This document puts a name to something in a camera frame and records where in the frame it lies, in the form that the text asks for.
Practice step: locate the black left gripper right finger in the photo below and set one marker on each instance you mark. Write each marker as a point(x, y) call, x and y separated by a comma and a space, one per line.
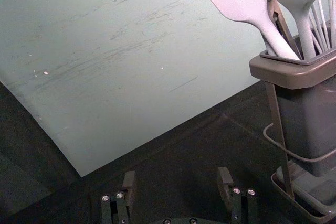
point(244, 208)

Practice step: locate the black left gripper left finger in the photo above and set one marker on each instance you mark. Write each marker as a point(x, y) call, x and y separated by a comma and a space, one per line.
point(119, 208)

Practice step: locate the grey drip tray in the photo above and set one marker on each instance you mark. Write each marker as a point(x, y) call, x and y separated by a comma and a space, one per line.
point(302, 208)

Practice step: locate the black table cloth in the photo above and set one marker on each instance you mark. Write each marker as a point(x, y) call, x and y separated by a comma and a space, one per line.
point(183, 142)

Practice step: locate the grey utensil holder with stand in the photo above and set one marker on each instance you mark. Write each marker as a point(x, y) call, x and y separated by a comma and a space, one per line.
point(309, 108)

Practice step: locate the plain pale wall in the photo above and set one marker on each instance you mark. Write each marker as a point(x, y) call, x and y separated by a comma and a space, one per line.
point(105, 51)

